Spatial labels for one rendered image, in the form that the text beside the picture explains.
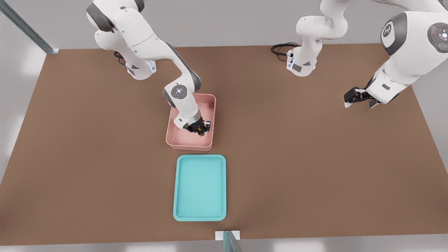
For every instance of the pink rectangular box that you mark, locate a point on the pink rectangular box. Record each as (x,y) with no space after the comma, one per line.
(185,140)

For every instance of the pale blue-green tray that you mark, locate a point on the pale blue-green tray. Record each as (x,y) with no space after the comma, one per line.
(200,188)

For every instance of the silver frame post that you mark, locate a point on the silver frame post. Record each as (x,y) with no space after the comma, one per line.
(28,29)
(229,241)

